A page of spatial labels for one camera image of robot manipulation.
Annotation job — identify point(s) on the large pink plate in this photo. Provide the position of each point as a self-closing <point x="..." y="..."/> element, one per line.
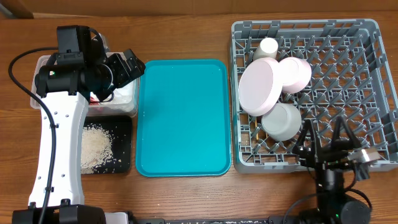
<point x="260" y="86"/>

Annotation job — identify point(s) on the spilled white rice pile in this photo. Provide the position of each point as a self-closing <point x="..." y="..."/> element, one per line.
<point x="95" y="148"/>

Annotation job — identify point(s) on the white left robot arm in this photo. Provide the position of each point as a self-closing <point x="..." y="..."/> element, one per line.
<point x="77" y="68"/>

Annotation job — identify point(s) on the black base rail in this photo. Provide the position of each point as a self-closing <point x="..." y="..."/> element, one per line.
<point x="267" y="220"/>

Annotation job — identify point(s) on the clear plastic bin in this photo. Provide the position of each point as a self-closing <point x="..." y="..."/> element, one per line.
<point x="102" y="109"/>

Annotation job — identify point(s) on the white napkin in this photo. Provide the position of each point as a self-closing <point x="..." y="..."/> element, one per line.
<point x="125" y="94"/>

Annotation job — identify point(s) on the pale green cup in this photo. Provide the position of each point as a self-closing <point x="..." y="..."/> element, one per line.
<point x="268" y="47"/>

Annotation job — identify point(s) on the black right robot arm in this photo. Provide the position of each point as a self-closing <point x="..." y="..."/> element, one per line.
<point x="335" y="176"/>

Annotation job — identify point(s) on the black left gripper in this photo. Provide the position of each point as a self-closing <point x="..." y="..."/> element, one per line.
<point x="125" y="74"/>

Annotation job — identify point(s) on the grey dishwasher rack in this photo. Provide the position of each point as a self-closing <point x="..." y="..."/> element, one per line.
<point x="350" y="78"/>

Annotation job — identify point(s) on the teal plastic tray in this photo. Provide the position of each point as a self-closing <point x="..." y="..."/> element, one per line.
<point x="183" y="123"/>

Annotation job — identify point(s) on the red snack wrapper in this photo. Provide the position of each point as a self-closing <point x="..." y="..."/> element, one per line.
<point x="93" y="101"/>

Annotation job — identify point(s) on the black tray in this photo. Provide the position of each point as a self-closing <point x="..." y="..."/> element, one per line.
<point x="120" y="127"/>

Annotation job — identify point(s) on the grey bowl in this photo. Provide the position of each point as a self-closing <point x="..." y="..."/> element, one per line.
<point x="282" y="122"/>

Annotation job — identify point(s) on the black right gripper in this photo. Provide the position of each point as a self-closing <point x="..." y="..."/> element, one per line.
<point x="324" y="154"/>

